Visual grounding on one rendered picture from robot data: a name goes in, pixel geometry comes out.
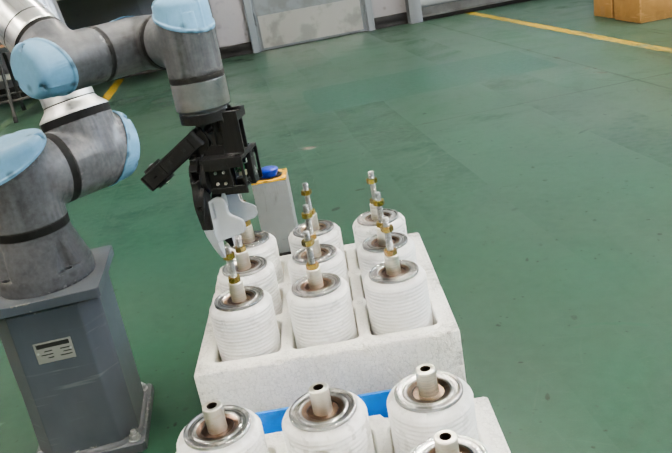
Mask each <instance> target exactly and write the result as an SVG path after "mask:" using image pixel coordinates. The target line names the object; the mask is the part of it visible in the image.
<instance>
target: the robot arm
mask: <svg viewBox="0 0 672 453"><path fill-rule="evenodd" d="M151 7H152V12H153V14H151V15H142V16H123V17H120V18H117V19H115V20H112V21H110V22H108V23H104V24H99V25H95V26H89V27H85V28H81V29H76V30H71V29H69V28H68V27H67V26H66V23H65V21H64V18H63V16H62V14H61V11H60V9H59V6H58V4H57V2H56V0H0V42H1V43H2V44H3V45H4V46H5V47H6V48H7V49H8V50H9V51H10V52H11V57H10V63H11V69H12V73H13V76H14V78H15V80H17V81H18V82H19V86H20V88H21V89H22V91H23V92H24V93H25V94H27V95H28V96H30V97H31V98H34V99H39V101H40V103H41V105H42V108H43V110H44V115H43V117H42V119H41V121H40V124H39V125H40V127H41V130H42V131H41V130H40V129H36V128H32V129H25V130H20V131H17V132H15V133H12V134H7V135H4V136H2V137H0V296H2V297H3V298H6V299H15V300H18V299H29V298H35V297H39V296H43V295H47V294H51V293H54V292H57V291H59V290H62V289H64V288H67V287H69V286H71V285H73V284H75V283H77V282H79V281H80V280H82V279H84V278H85V277H86V276H88V275H89V274H90V273H91V272H92V271H93V270H94V268H95V261H94V258H93V254H92V252H91V250H90V248H89V247H88V246H87V244H86V243H85V242H84V240H83V239H82V238H81V236H80V235H79V234H78V232H77V231H76V229H75V228H74V227H73V225H72V224H71V221H70V218H69V215H68V212H67V208H66V204H67V203H69V202H71V201H74V200H76V199H79V198H81V197H84V196H86V195H89V194H91V193H93V192H96V191H98V190H101V189H103V188H105V187H110V186H113V185H115V184H117V183H118V182H119V181H121V180H123V179H125V178H127V177H129V176H130V175H131V174H132V173H133V172H134V171H135V170H136V168H137V166H138V160H139V158H140V143H139V138H138V134H137V131H136V129H135V127H134V125H133V123H132V122H131V120H130V119H127V116H126V115H125V114H124V113H122V112H120V111H115V110H112V109H111V107H110V104H109V102H108V100H106V99H104V98H102V97H99V96H97V95H96V94H95V93H94V90H93V88H92V86H94V85H97V84H100V83H104V82H108V81H112V80H115V79H119V78H122V77H125V76H129V75H132V74H135V73H139V72H142V71H146V70H156V69H166V71H167V75H168V79H169V83H170V87H171V91H172V95H173V100H174V104H175V108H176V112H178V113H179V117H180V121H181V125H183V126H196V127H195V128H194V129H192V130H191V131H190V132H189V133H188V135H186V136H185V137H184V138H183V139H182V140H181V141H180V142H179V143H178V144H177V145H176V146H175V147H174V148H173V149H172V150H171V151H170V152H168V153H167V154H166V155H165V156H164V157H163V158H162V159H161V160H159V159H157V160H156V161H155V162H153V163H151V164H150V165H149V166H148V169H147V170H145V171H144V173H145V175H144V176H143V177H142V178H141V181H142V182H143V183H144V184H145V185H146V186H147V187H148V188H149V189H150V190H151V191H154V190H155V189H157V188H158V187H159V188H161V187H162V186H163V185H166V184H168V183H169V182H170V179H171V178H172V177H173V176H174V174H173V173H174V172H175V171H176V170H177V169H178V168H179V167H180V166H181V165H182V164H183V163H184V162H185V161H186V160H187V159H189V160H190V161H189V163H190V165H189V177H190V184H191V188H192V195H193V202H194V207H195V211H196V214H197V216H198V219H199V222H200V224H201V227H202V229H203V230H204V232H205V234H206V236H207V238H208V240H209V241H210V243H211V244H212V246H213V247H214V249H215V250H216V251H217V253H218V254H219V255H220V256H221V257H222V258H226V251H225V246H224V242H223V240H225V241H226V242H227V243H228V244H229V245H230V246H231V247H234V246H235V236H236V235H239V234H242V233H243V232H244V231H245V230H246V224H245V221H248V220H250V219H253V218H255V217H256V216H257V213H258V211H257V208H256V206H255V205H253V204H250V203H247V202H244V201H242V200H241V199H240V197H239V193H249V188H248V186H249V185H250V184H254V183H257V182H258V181H259V177H262V176H263V174H262V169H261V164H260V160H259V155H258V150H257V145H256V142H251V143H248V142H247V138H246V133H245V128H244V124H243V119H242V117H243V116H244V115H245V114H246V113H245V109H244V105H236V106H230V104H229V102H230V95H229V91H228V86H227V82H226V77H225V74H224V68H223V63H222V59H221V54H220V49H219V45H218V40H217V36H216V31H215V20H214V19H213V18H212V14H211V10H210V7H209V3H208V0H154V1H153V3H152V5H151ZM254 152H255V155H256V160H257V165H258V169H257V165H256V160H255V156H254ZM211 193H212V197H210V195H211Z"/></svg>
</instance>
